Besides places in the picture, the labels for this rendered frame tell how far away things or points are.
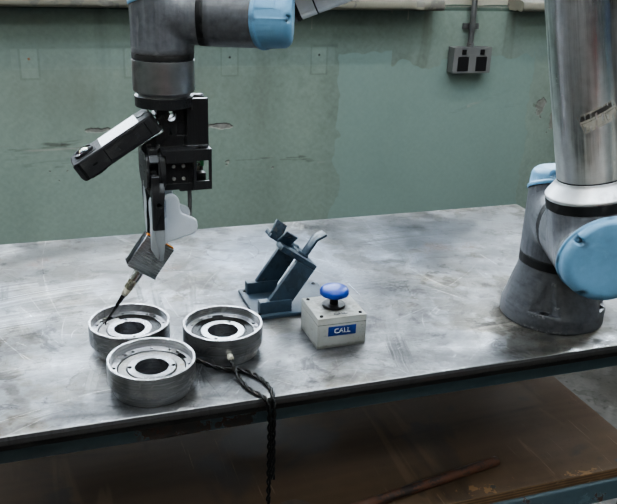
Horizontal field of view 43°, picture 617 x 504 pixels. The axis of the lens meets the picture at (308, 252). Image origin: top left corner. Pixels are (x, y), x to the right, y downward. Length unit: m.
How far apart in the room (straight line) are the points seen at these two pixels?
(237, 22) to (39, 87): 1.67
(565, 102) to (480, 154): 2.08
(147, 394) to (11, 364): 0.21
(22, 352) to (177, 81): 0.41
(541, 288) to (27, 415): 0.70
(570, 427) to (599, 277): 0.49
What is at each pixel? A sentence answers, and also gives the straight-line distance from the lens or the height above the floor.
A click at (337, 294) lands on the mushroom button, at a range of 1.06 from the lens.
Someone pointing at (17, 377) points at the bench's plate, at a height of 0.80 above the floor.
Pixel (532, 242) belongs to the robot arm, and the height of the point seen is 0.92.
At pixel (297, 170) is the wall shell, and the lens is 2.76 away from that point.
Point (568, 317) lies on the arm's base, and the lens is 1.18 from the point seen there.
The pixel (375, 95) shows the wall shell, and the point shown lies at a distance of 2.80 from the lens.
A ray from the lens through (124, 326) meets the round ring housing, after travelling 1.09.
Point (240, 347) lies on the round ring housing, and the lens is 1.01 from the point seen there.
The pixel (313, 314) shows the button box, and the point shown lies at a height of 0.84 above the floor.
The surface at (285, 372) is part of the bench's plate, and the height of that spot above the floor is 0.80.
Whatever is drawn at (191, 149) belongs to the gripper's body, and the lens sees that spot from 0.98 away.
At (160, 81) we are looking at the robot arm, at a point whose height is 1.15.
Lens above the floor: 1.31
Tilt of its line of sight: 22 degrees down
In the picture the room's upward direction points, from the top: 2 degrees clockwise
